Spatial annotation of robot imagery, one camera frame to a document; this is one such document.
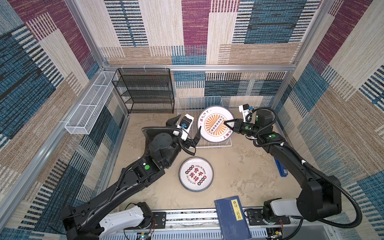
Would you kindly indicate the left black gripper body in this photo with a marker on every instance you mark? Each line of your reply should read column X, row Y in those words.
column 186, row 143

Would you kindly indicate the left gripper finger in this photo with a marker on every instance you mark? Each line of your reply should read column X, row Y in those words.
column 197, row 137
column 173, row 122

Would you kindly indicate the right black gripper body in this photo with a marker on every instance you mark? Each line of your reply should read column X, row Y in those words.
column 246, row 128

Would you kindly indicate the white round plate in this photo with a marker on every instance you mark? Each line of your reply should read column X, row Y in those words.
column 211, row 121
column 196, row 174

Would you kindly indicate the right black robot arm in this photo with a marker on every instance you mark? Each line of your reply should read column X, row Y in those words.
column 321, row 195

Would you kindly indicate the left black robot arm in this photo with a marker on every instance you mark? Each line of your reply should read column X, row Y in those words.
column 95, row 219

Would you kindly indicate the black mesh shelf rack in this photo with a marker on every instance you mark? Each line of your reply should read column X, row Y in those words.
column 145, row 90

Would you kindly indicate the blue flat box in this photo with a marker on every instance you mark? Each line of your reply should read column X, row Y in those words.
column 281, row 168

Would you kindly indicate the blue book yellow label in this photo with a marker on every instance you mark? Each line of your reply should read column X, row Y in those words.
column 232, row 219

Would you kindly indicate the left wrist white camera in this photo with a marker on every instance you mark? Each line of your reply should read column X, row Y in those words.
column 186, row 121

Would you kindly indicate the wrist white camera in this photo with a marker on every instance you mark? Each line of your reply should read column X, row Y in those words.
column 247, row 112
column 186, row 121

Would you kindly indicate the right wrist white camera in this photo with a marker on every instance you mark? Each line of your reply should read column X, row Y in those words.
column 247, row 112

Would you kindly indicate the white wire dish rack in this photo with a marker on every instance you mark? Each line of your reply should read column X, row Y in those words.
column 194, row 106

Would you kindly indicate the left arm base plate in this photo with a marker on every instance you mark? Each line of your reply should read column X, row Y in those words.
column 156, row 221

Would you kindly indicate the aluminium front rail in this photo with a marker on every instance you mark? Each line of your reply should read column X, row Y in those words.
column 195, row 224

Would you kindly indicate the white wire wall basket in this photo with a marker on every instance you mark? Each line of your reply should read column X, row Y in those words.
column 87, row 112

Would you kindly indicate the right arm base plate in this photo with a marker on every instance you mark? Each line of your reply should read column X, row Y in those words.
column 255, row 218

